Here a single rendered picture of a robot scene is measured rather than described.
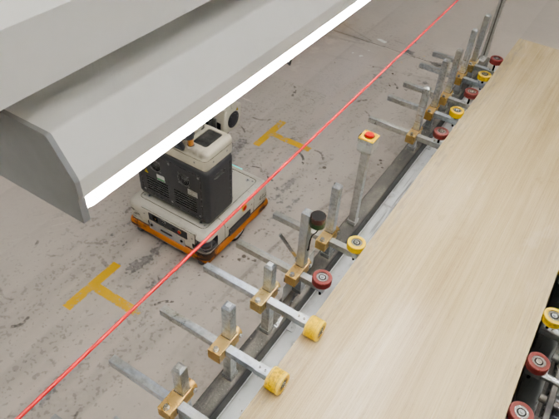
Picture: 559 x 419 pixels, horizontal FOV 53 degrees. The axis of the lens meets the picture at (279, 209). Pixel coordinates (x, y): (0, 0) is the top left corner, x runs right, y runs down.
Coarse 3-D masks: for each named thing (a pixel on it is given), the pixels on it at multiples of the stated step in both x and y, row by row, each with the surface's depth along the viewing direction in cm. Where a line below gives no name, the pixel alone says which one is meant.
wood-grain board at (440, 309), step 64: (512, 64) 359; (512, 128) 306; (448, 192) 265; (512, 192) 267; (384, 256) 233; (448, 256) 235; (512, 256) 237; (384, 320) 210; (448, 320) 211; (512, 320) 212; (320, 384) 189; (384, 384) 190; (448, 384) 192; (512, 384) 193
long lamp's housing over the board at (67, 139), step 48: (240, 0) 58; (288, 0) 60; (336, 0) 67; (144, 48) 50; (192, 48) 50; (240, 48) 55; (288, 48) 61; (48, 96) 43; (96, 96) 44; (144, 96) 46; (192, 96) 50; (0, 144) 45; (48, 144) 40; (96, 144) 43; (144, 144) 47; (48, 192) 45
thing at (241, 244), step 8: (240, 240) 241; (240, 248) 240; (248, 248) 238; (256, 248) 238; (256, 256) 237; (264, 256) 235; (272, 256) 235; (280, 264) 232; (288, 264) 232; (304, 280) 228
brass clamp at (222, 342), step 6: (240, 330) 196; (222, 336) 193; (234, 336) 193; (240, 336) 196; (216, 342) 191; (222, 342) 191; (228, 342) 191; (234, 342) 194; (210, 348) 189; (222, 348) 189; (210, 354) 190; (216, 354) 188; (222, 354) 189; (216, 360) 190; (222, 360) 191
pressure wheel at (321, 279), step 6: (318, 270) 225; (324, 270) 225; (312, 276) 223; (318, 276) 223; (324, 276) 223; (330, 276) 223; (312, 282) 223; (318, 282) 220; (324, 282) 221; (330, 282) 221; (318, 288) 222; (324, 288) 222
